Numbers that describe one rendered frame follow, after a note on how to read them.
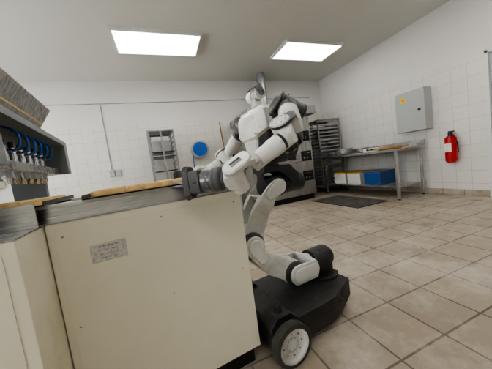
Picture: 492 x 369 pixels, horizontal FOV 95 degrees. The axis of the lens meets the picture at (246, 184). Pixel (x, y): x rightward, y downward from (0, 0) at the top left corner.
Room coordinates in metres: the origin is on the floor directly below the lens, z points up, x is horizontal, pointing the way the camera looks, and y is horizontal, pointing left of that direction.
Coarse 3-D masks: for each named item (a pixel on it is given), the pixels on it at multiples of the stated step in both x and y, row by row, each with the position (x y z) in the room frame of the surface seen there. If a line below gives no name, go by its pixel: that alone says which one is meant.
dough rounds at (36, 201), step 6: (36, 198) 0.90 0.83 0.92; (42, 198) 0.76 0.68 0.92; (48, 198) 0.81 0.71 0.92; (54, 198) 0.86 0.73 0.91; (0, 204) 0.75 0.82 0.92; (6, 204) 0.67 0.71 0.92; (12, 204) 0.68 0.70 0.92; (18, 204) 0.72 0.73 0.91; (24, 204) 0.68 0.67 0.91; (36, 204) 0.70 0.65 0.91; (42, 204) 0.75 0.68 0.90
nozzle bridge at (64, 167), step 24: (0, 120) 0.65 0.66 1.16; (24, 120) 0.73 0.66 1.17; (0, 144) 0.56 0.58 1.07; (24, 144) 0.91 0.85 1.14; (48, 144) 1.06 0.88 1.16; (0, 168) 0.61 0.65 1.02; (24, 168) 0.74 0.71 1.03; (48, 168) 0.96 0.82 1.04; (24, 192) 1.06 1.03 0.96; (48, 192) 1.12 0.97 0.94
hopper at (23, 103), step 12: (0, 72) 0.70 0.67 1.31; (0, 84) 0.71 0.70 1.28; (12, 84) 0.77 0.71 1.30; (0, 96) 0.73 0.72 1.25; (12, 96) 0.79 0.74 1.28; (24, 96) 0.86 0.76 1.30; (12, 108) 0.81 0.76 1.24; (24, 108) 0.88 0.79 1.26; (36, 108) 0.96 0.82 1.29; (36, 120) 0.99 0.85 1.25
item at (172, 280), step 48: (48, 240) 0.71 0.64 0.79; (96, 240) 0.76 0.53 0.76; (144, 240) 0.82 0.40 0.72; (192, 240) 0.90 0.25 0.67; (240, 240) 1.00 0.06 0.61; (96, 288) 0.75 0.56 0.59; (144, 288) 0.81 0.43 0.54; (192, 288) 0.89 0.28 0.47; (240, 288) 0.98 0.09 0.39; (96, 336) 0.74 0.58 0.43; (144, 336) 0.80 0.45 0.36; (192, 336) 0.87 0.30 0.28; (240, 336) 0.97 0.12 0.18
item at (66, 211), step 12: (144, 192) 0.85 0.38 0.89; (156, 192) 0.86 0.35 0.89; (168, 192) 0.88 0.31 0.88; (180, 192) 0.90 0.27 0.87; (216, 192) 0.97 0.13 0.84; (60, 204) 0.73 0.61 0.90; (72, 204) 0.75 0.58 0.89; (84, 204) 0.76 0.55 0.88; (96, 204) 0.78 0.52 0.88; (108, 204) 0.79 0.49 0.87; (120, 204) 0.81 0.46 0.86; (132, 204) 0.83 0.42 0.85; (144, 204) 0.84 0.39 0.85; (48, 216) 0.72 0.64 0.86; (60, 216) 0.73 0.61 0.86; (72, 216) 0.75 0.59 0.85; (84, 216) 0.76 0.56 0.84
